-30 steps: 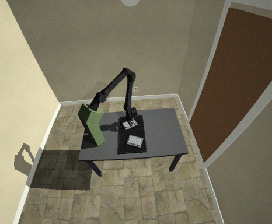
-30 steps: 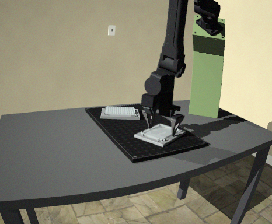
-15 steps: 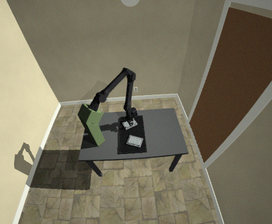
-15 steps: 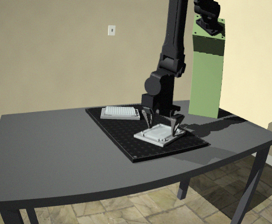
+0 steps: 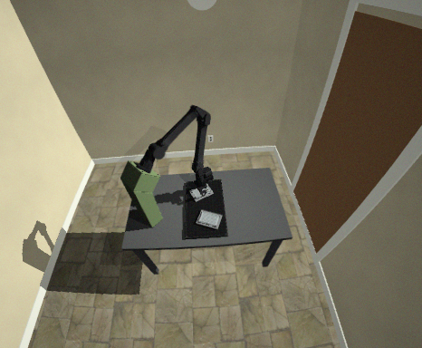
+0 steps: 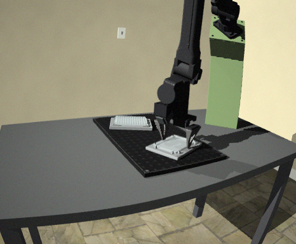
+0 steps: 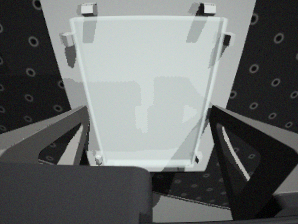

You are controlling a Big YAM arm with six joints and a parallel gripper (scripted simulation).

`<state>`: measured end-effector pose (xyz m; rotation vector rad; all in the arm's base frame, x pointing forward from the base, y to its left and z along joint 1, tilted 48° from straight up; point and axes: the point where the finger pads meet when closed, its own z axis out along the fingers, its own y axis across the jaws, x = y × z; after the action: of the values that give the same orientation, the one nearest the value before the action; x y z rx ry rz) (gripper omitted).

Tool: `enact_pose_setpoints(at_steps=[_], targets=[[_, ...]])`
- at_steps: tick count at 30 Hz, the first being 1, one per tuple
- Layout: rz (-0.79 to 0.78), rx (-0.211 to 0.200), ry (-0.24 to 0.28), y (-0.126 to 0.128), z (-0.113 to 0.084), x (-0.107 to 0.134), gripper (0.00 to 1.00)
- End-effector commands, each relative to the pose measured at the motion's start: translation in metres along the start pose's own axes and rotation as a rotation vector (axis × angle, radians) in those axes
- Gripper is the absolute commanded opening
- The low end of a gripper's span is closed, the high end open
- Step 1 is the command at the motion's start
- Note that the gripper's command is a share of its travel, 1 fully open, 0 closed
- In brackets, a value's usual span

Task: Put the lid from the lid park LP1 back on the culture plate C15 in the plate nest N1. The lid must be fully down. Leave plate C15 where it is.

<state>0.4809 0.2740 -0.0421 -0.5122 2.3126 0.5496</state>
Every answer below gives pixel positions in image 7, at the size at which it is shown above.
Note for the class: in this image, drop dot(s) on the black flat base plate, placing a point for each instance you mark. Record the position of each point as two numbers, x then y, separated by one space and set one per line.
265 88

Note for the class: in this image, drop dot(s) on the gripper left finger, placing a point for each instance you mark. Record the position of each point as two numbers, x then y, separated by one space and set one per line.
23 145

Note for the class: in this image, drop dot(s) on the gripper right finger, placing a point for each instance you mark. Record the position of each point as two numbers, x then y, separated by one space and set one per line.
276 173

